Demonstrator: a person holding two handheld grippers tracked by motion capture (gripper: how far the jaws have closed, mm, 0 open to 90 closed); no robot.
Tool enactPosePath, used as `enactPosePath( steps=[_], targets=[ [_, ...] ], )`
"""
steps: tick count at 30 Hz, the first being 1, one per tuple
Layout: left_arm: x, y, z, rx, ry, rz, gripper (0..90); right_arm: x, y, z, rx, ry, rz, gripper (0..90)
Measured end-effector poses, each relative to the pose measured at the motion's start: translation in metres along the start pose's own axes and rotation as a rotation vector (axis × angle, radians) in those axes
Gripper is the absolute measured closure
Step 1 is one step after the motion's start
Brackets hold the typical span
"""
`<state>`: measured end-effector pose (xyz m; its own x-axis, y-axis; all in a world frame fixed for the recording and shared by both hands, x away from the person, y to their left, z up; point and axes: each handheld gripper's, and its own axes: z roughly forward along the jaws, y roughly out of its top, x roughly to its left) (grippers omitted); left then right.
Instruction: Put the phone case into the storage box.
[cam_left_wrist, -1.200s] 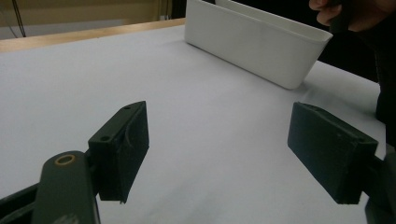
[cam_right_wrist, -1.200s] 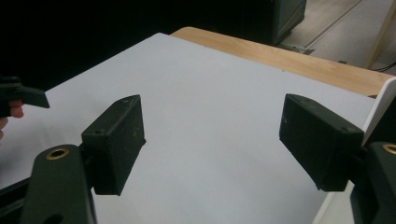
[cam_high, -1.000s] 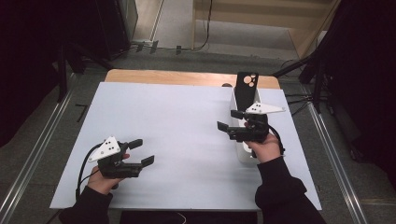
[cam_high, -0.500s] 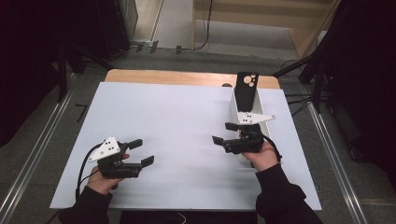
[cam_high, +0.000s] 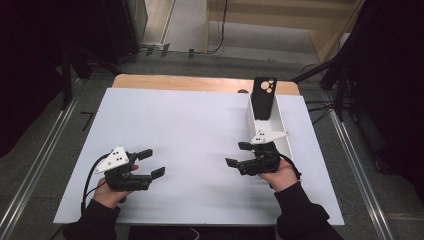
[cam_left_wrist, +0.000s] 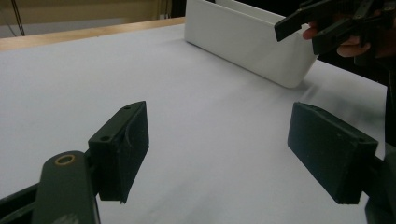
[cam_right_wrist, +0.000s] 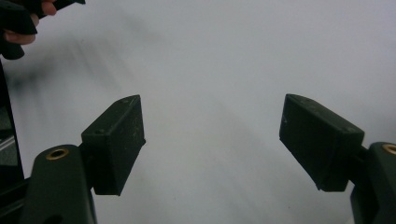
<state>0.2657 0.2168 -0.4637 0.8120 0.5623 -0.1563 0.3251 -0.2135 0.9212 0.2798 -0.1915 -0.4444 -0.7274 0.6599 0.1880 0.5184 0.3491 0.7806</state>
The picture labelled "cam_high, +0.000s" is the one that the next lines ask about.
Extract wooden furniture frame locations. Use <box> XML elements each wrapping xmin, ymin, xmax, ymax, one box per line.
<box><xmin>204</xmin><ymin>0</ymin><xmax>365</xmax><ymax>64</ymax></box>

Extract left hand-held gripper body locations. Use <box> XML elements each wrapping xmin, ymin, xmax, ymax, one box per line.
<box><xmin>94</xmin><ymin>145</ymin><xmax>153</xmax><ymax>193</ymax></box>

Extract black cabinet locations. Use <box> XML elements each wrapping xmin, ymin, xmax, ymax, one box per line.
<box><xmin>99</xmin><ymin>0</ymin><xmax>148</xmax><ymax>65</ymax></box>

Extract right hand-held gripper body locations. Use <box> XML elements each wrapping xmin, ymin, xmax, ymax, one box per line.
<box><xmin>238</xmin><ymin>130</ymin><xmax>290</xmax><ymax>177</ymax></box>

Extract metal floor rail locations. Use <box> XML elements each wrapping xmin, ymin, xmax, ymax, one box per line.
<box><xmin>0</xmin><ymin>79</ymin><xmax>81</xmax><ymax>240</ymax></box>
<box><xmin>328</xmin><ymin>109</ymin><xmax>395</xmax><ymax>240</ymax></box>

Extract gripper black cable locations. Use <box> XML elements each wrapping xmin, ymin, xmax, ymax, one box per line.
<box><xmin>80</xmin><ymin>153</ymin><xmax>112</xmax><ymax>214</ymax></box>
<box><xmin>279</xmin><ymin>153</ymin><xmax>303</xmax><ymax>183</ymax></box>

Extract hanging black cable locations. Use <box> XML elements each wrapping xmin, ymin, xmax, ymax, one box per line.
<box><xmin>206</xmin><ymin>0</ymin><xmax>230</xmax><ymax>55</ymax></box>

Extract white plastic bin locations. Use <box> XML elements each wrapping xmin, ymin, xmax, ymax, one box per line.
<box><xmin>245</xmin><ymin>93</ymin><xmax>294</xmax><ymax>161</ymax></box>

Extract black metal stand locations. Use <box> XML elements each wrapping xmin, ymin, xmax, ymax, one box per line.
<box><xmin>60</xmin><ymin>43</ymin><xmax>122</xmax><ymax>111</ymax></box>
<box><xmin>291</xmin><ymin>49</ymin><xmax>355</xmax><ymax>122</ymax></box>

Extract person's black jacket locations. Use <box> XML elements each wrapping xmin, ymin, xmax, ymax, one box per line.
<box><xmin>128</xmin><ymin>225</ymin><xmax>278</xmax><ymax>240</ymax></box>

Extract person's right hand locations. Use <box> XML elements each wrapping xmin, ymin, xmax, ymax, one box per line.
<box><xmin>259</xmin><ymin>159</ymin><xmax>300</xmax><ymax>193</ymax></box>

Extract white table sheet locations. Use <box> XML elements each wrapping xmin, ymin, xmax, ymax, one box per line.
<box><xmin>53</xmin><ymin>87</ymin><xmax>345</xmax><ymax>227</ymax></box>

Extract person's left hand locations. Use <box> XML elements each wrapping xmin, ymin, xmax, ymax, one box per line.
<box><xmin>92</xmin><ymin>177</ymin><xmax>128</xmax><ymax>210</ymax></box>

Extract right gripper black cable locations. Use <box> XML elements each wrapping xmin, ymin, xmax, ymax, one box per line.
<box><xmin>279</xmin><ymin>153</ymin><xmax>303</xmax><ymax>183</ymax></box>

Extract black curtain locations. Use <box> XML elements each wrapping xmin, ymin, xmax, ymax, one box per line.
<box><xmin>0</xmin><ymin>0</ymin><xmax>71</xmax><ymax>158</ymax></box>
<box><xmin>353</xmin><ymin>0</ymin><xmax>424</xmax><ymax>201</ymax></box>

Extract black floor cables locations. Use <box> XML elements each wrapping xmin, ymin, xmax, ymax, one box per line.
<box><xmin>301</xmin><ymin>63</ymin><xmax>338</xmax><ymax>125</ymax></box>

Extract black phone case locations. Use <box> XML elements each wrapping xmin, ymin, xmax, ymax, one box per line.
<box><xmin>250</xmin><ymin>76</ymin><xmax>278</xmax><ymax>121</ymax></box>

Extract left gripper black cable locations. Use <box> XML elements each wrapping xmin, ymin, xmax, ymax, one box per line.
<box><xmin>80</xmin><ymin>153</ymin><xmax>112</xmax><ymax>214</ymax></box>

